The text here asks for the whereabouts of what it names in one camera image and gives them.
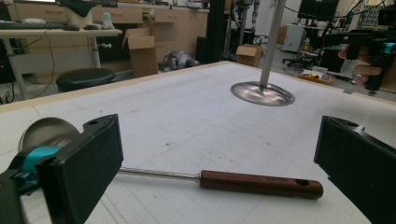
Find small cardboard box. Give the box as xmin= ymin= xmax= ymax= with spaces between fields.
xmin=235 ymin=43 xmax=263 ymax=69

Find black metal frame post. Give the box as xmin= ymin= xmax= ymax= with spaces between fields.
xmin=205 ymin=0 xmax=227 ymax=64

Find white box cabinet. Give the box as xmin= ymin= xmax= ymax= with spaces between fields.
xmin=281 ymin=23 xmax=307 ymax=52

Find wooden cabinets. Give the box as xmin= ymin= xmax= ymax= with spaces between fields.
xmin=12 ymin=1 xmax=209 ymax=85

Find white desk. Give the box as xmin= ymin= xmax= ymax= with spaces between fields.
xmin=0 ymin=28 xmax=123 ymax=101

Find white grid mat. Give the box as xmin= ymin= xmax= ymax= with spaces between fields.
xmin=0 ymin=63 xmax=396 ymax=224

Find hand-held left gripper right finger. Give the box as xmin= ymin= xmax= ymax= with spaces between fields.
xmin=313 ymin=115 xmax=396 ymax=224

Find white plastic bottle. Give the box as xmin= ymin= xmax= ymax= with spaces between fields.
xmin=102 ymin=12 xmax=115 ymax=30

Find grey bag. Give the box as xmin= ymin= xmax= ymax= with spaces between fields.
xmin=158 ymin=49 xmax=200 ymax=73

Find steel utensil stand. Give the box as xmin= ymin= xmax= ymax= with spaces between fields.
xmin=230 ymin=0 xmax=295 ymax=107

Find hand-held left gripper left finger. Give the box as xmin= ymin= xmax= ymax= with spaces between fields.
xmin=8 ymin=114 xmax=124 ymax=224

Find steel ladle with wooden handle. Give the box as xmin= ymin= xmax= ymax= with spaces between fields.
xmin=18 ymin=117 xmax=324 ymax=200

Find yellow tray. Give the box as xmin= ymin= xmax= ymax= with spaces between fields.
xmin=298 ymin=68 xmax=336 ymax=87

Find open cardboard box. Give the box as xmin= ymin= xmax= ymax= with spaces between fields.
xmin=121 ymin=27 xmax=159 ymax=78

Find black round stool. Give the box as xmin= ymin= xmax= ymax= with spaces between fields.
xmin=55 ymin=67 xmax=118 ymax=93

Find black keyboard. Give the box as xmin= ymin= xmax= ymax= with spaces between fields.
xmin=0 ymin=21 xmax=68 ymax=31

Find black cloth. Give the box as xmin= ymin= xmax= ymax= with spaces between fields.
xmin=59 ymin=0 xmax=98 ymax=19

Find black monitor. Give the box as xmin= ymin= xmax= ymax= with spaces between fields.
xmin=297 ymin=0 xmax=340 ymax=21

